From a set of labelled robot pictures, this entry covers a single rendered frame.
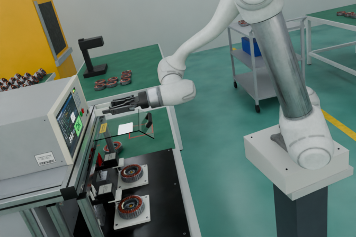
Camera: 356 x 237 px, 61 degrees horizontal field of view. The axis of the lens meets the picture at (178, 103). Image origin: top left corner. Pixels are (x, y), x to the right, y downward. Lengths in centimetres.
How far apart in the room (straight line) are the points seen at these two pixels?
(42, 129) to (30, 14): 372
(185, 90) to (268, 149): 47
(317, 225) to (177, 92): 97
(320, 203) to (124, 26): 541
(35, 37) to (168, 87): 366
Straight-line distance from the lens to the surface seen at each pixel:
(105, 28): 645
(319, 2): 744
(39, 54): 483
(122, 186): 152
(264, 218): 233
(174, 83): 130
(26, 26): 480
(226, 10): 114
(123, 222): 134
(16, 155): 118
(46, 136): 112
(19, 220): 118
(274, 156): 140
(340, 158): 147
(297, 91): 108
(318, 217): 171
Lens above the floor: 166
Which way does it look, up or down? 23 degrees down
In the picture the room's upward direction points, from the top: 12 degrees counter-clockwise
